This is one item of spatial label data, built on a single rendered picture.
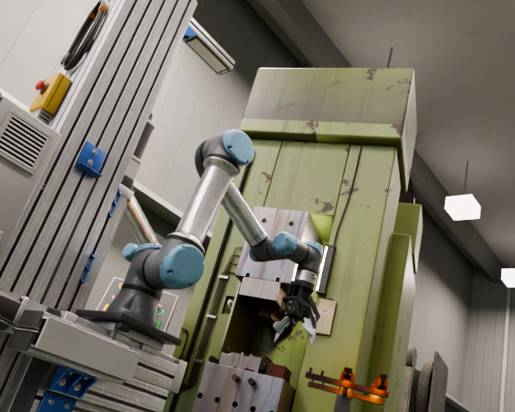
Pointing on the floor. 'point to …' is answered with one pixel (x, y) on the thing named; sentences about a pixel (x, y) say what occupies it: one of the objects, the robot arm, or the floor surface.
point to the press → (423, 384)
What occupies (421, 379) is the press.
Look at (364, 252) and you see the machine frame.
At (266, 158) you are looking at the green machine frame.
